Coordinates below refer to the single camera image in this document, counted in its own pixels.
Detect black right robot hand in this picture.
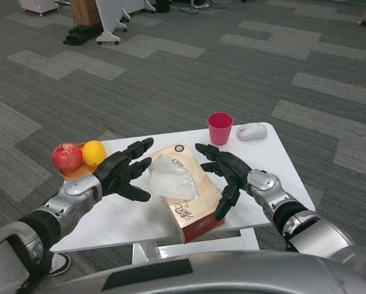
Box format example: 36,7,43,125
194,143,253,221

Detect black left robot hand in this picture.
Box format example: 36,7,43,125
93,137,154,203

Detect orange tissue box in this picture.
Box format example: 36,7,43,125
142,140,226,244

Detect brown cardboard box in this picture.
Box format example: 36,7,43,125
71,0,102,27

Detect yellow orange fruit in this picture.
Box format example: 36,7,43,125
82,140,107,167

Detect orange plate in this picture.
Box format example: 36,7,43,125
58,141,102,181

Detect pink plastic cup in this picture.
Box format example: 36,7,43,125
207,111,234,145

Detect white computer mouse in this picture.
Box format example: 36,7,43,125
236,122,268,141

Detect red apple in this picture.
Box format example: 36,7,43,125
51,142,83,172

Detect silver robot chest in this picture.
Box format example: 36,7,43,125
47,250,366,294

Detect black white sneaker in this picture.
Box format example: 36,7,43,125
45,252,72,277

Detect black bag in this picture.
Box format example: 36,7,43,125
63,23,104,46

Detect white wheeled partition board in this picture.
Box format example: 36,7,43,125
95,0,156,46

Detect white wheeled cabinet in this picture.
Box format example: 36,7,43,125
18,0,60,17

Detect white table base frame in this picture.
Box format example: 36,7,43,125
131,228,259,270

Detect black floor cables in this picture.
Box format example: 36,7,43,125
178,0,216,15

